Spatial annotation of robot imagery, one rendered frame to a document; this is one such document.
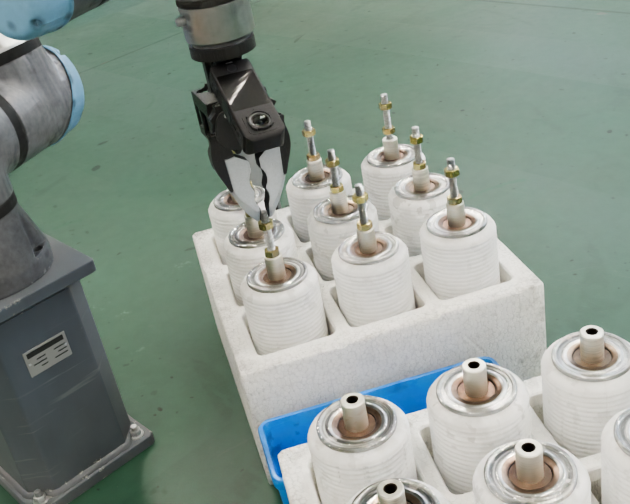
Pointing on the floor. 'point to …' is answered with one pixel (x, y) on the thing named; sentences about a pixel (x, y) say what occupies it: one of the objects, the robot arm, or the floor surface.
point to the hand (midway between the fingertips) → (264, 210)
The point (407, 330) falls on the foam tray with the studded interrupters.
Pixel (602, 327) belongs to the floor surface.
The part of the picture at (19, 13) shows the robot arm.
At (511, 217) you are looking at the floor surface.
